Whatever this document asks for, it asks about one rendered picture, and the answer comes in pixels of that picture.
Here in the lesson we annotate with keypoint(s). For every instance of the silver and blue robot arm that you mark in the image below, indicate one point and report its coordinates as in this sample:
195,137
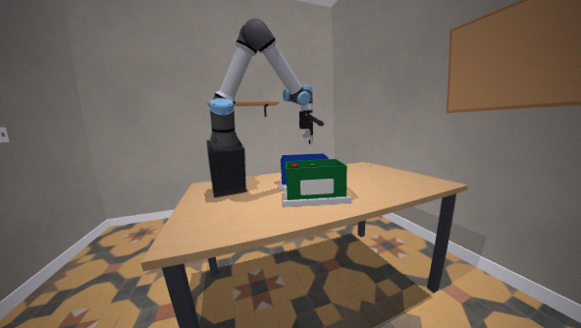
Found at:
254,34

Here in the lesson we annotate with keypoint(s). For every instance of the blue crate with dividers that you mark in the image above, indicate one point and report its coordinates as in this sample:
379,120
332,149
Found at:
298,157

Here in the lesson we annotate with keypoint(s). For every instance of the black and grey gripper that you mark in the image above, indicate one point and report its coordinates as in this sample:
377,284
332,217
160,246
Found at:
307,124

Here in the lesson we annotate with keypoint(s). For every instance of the green crate with dividers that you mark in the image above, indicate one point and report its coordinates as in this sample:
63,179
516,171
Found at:
327,179

